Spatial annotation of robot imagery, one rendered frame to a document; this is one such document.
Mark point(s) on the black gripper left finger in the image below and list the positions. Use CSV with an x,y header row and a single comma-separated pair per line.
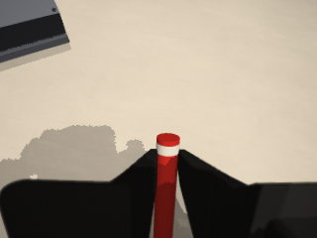
x,y
120,208

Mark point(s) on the dark red peg with white band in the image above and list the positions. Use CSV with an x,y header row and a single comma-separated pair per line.
x,y
168,147

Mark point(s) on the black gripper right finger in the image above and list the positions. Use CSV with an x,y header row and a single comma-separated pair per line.
x,y
220,206

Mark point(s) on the grey sloped panel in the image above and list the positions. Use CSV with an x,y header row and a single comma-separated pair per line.
x,y
29,26

